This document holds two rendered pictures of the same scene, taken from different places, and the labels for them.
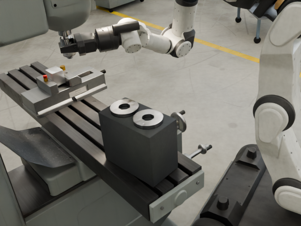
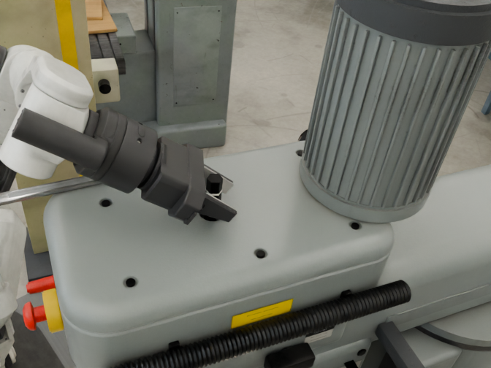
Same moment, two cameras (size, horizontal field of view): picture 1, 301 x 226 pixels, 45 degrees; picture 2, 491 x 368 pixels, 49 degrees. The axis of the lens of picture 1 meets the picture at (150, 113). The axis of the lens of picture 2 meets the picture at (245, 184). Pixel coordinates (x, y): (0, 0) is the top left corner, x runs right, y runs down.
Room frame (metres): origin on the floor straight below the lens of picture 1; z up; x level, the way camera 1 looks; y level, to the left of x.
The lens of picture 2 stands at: (1.78, 0.42, 2.42)
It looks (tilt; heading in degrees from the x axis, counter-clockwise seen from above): 41 degrees down; 191
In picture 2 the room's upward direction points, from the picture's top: 7 degrees clockwise
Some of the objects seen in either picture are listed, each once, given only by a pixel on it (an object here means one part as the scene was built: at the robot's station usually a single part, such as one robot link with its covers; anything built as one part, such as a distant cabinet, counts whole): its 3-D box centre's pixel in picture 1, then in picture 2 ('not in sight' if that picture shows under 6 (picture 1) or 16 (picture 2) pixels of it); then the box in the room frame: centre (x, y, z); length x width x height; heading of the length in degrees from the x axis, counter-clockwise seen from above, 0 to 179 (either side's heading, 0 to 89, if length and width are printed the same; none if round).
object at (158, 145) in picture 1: (138, 138); not in sight; (0.93, 0.04, 1.04); 0.22 x 0.12 x 0.20; 45
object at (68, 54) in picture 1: (67, 47); not in sight; (1.26, 0.28, 1.23); 0.05 x 0.05 x 0.06
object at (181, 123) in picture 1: (173, 125); not in sight; (1.56, -0.11, 0.64); 0.16 x 0.12 x 0.12; 128
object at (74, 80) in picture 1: (67, 76); not in sight; (1.43, 0.34, 1.03); 0.12 x 0.06 x 0.04; 39
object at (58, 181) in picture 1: (86, 141); not in sight; (1.26, 0.28, 0.80); 0.50 x 0.35 x 0.12; 128
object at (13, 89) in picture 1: (77, 118); not in sight; (1.29, 0.31, 0.90); 1.24 x 0.23 x 0.08; 38
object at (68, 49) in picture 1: (69, 49); not in sight; (1.23, 0.27, 1.23); 0.06 x 0.02 x 0.03; 105
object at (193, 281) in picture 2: not in sight; (218, 247); (1.25, 0.29, 1.81); 0.47 x 0.26 x 0.16; 128
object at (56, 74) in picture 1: (55, 76); not in sight; (1.39, 0.39, 1.05); 0.06 x 0.05 x 0.06; 39
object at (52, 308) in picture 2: not in sight; (53, 310); (1.40, 0.10, 1.76); 0.06 x 0.02 x 0.06; 38
